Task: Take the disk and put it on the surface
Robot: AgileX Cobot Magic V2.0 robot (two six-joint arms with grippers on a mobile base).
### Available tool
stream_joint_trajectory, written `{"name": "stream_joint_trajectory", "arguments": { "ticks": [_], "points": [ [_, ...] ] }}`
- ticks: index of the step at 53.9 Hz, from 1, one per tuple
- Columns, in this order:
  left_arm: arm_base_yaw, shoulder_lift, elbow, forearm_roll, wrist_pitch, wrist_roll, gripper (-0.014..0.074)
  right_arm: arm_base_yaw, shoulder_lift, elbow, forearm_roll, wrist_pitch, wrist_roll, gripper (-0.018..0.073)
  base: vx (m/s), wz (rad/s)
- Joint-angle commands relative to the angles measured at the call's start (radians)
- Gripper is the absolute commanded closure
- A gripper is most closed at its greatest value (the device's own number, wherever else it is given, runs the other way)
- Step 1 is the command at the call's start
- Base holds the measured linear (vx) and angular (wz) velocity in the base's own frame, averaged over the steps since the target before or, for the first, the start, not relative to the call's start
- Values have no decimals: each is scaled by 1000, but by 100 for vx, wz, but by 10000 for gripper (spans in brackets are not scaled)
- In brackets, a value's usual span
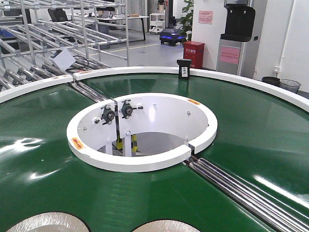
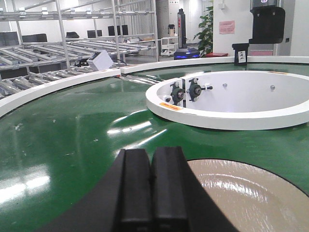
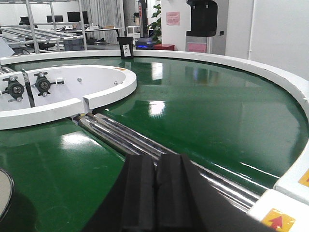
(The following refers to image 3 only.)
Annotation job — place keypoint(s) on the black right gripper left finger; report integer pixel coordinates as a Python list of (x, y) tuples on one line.
[(129, 206)]

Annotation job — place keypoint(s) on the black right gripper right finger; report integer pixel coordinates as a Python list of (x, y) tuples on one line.
[(186, 202)]

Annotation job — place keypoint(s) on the beige plate black rim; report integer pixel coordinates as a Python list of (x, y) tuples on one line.
[(6, 192)]

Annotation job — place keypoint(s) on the steel conveyor rollers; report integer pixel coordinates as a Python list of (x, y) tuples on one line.
[(128, 141)]

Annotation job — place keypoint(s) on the white outer conveyor rim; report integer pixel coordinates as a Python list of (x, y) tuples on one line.
[(244, 120)]

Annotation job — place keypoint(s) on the red fire extinguisher box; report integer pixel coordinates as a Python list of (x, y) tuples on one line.
[(169, 47)]

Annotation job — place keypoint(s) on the black box with label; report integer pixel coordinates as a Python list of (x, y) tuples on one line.
[(126, 47)]

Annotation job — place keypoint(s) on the blue lit mobile robot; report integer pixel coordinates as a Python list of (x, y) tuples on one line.
[(144, 41)]

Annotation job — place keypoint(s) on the green potted plant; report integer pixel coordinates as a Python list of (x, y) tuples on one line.
[(154, 28)]

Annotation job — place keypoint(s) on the metal roller rack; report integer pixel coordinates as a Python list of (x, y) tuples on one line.
[(40, 33)]

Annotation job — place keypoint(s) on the black bearing mount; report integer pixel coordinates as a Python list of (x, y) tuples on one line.
[(43, 84), (14, 88)]

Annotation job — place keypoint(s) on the pink wall notice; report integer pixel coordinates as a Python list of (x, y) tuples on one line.
[(173, 18)]

